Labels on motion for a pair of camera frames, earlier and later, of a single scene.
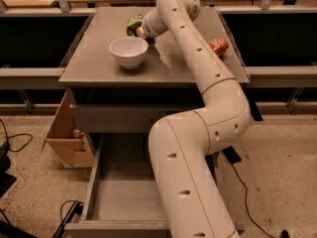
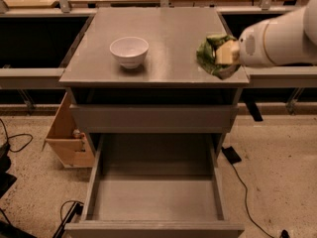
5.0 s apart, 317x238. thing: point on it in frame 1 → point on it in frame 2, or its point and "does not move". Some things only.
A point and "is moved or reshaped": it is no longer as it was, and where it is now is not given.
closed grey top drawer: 123,118 does not move
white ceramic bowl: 129,51 does not move
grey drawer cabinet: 108,98 does not move
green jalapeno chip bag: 133,23 is moved or reshaped
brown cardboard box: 68,143 does not move
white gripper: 148,29 → 253,47
